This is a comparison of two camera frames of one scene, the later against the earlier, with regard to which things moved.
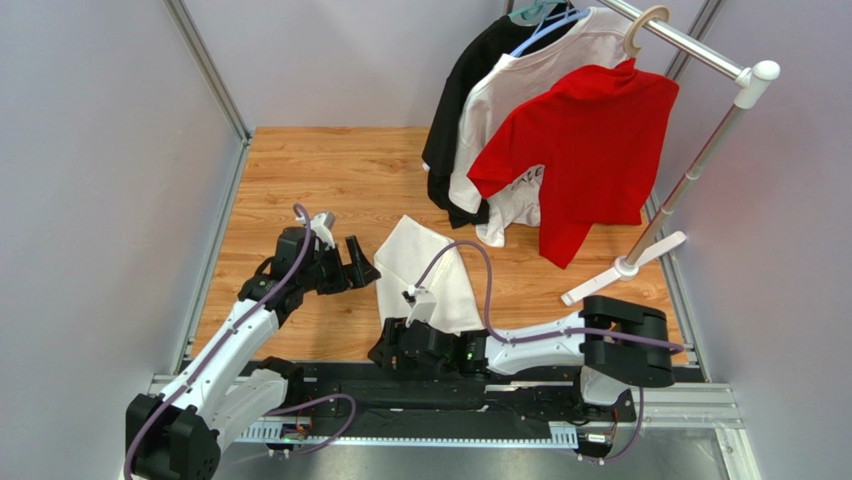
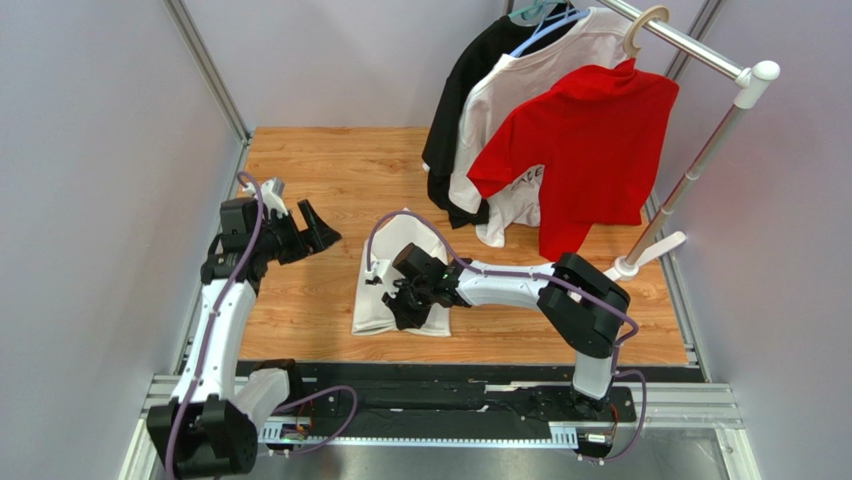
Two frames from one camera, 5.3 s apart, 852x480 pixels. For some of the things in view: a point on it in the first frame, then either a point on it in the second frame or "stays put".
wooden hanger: x=660 y=12 stays put
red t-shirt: x=600 y=136 stays put
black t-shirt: x=471 y=62 stays put
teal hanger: x=527 y=12 stays put
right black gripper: x=400 y=342 to x=404 y=296
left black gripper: x=357 y=274 to x=317 y=237
